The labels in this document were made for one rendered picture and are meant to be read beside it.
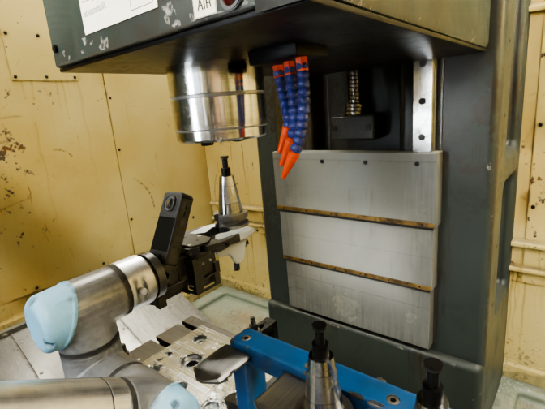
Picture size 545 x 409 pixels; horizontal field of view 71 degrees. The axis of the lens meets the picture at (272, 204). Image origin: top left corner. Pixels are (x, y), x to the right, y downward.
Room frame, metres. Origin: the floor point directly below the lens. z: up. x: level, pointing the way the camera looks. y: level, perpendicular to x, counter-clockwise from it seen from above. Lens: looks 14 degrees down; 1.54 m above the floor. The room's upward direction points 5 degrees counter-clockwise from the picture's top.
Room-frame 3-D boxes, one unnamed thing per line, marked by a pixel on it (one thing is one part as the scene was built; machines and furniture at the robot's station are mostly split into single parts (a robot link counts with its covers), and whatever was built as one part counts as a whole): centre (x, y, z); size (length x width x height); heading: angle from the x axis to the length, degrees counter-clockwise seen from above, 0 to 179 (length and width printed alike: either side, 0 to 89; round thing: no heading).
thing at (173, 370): (0.74, 0.18, 0.96); 0.29 x 0.23 x 0.05; 50
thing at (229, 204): (0.67, 0.08, 1.40); 0.04 x 0.04 x 0.07
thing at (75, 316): (0.45, 0.26, 1.31); 0.11 x 0.08 x 0.09; 140
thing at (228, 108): (0.68, 0.08, 1.56); 0.16 x 0.16 x 0.12
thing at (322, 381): (0.34, -0.04, 1.26); 0.04 x 0.04 x 0.07
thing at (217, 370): (0.45, 0.09, 1.21); 0.07 x 0.05 x 0.01; 140
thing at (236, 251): (0.64, 0.07, 1.31); 0.09 x 0.03 x 0.06; 127
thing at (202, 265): (0.58, 0.16, 1.30); 0.12 x 0.08 x 0.09; 140
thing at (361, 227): (1.02, -0.21, 1.16); 0.48 x 0.05 x 0.51; 50
